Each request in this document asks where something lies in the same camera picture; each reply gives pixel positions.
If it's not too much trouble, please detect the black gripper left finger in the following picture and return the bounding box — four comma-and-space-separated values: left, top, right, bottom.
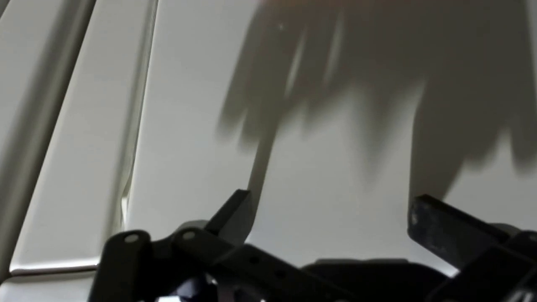
204, 188, 256, 247

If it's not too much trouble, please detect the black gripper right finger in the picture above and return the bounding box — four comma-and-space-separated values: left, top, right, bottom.
407, 193, 509, 272

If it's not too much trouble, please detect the white washing machine door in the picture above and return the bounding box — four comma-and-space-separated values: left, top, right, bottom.
123, 0, 537, 277

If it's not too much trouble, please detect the white washing machine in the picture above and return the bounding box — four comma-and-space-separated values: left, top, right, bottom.
0, 0, 160, 302

